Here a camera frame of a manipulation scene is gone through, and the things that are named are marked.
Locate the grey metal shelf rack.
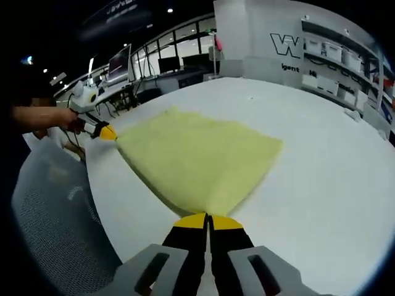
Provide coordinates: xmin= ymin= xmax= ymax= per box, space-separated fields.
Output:
xmin=300 ymin=17 xmax=395 ymax=120

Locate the person's left hand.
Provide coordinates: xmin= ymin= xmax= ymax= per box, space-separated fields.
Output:
xmin=56 ymin=109 xmax=86 ymax=134

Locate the yellow garment with blue sleeves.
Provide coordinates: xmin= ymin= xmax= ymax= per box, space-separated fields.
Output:
xmin=116 ymin=105 xmax=284 ymax=217

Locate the dark hanging banner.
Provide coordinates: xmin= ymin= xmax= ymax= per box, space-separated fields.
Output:
xmin=83 ymin=0 xmax=155 ymax=31

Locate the black monitor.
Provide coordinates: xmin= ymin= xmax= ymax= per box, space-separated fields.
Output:
xmin=157 ymin=56 xmax=181 ymax=74
xmin=181 ymin=52 xmax=214 ymax=71

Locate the grey desk counter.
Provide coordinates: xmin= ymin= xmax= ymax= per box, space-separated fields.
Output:
xmin=135 ymin=68 xmax=217 ymax=103

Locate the grey mesh chair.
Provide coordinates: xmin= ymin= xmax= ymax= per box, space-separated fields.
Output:
xmin=11 ymin=135 xmax=124 ymax=294

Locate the large tilted display screen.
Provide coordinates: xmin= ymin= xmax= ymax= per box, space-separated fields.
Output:
xmin=107 ymin=43 xmax=133 ymax=86

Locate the light grey chair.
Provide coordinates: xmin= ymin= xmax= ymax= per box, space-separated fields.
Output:
xmin=363 ymin=102 xmax=392 ymax=140

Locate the white tall-backed chair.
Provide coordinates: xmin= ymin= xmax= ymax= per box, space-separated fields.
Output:
xmin=208 ymin=45 xmax=223 ymax=80

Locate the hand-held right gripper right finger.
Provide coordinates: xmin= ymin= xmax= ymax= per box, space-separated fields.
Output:
xmin=208 ymin=214 xmax=306 ymax=296

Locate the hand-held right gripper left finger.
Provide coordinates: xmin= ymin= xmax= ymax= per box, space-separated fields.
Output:
xmin=115 ymin=212 xmax=207 ymax=296

